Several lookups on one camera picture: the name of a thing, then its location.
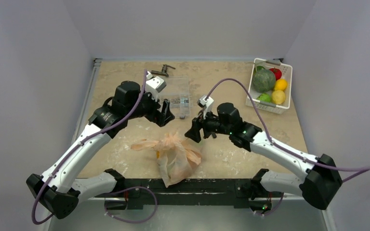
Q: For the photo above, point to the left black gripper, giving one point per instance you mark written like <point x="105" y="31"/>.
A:
<point x="160" y="118"/>

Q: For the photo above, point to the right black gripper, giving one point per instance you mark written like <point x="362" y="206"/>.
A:
<point x="202" y="128"/>

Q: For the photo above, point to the orange plastic bag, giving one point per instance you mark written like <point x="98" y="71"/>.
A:
<point x="177" y="156"/>

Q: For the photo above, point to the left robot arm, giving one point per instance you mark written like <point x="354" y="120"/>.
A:
<point x="59" y="189"/>

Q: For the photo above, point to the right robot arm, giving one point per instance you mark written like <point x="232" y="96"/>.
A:
<point x="313" y="178"/>

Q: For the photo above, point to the green fake pear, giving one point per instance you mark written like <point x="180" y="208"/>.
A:
<point x="264" y="97"/>

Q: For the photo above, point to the green fake melon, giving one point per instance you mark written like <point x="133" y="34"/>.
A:
<point x="263" y="81"/>

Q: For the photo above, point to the yellow fake lemon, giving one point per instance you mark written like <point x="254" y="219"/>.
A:
<point x="278" y="97"/>

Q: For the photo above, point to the orange fake fruit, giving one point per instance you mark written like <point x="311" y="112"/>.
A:
<point x="280" y="84"/>

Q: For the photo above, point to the red fake apple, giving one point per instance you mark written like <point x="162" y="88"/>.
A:
<point x="277" y="72"/>

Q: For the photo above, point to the clear plastic screw organizer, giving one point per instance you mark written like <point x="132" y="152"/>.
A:
<point x="177" y="92"/>

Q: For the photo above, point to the white plastic basket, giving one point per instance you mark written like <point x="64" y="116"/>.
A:
<point x="287" y="72"/>

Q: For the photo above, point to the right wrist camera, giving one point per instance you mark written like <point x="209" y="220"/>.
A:
<point x="206" y="103"/>

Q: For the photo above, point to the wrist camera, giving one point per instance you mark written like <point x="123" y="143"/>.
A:
<point x="154" y="85"/>
<point x="206" y="103"/>

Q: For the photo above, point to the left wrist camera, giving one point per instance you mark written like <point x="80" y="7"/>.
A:
<point x="154" y="85"/>

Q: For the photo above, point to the black T-handle tool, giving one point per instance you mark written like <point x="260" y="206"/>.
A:
<point x="163" y="71"/>

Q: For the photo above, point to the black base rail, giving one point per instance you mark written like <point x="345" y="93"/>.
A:
<point x="238" y="193"/>

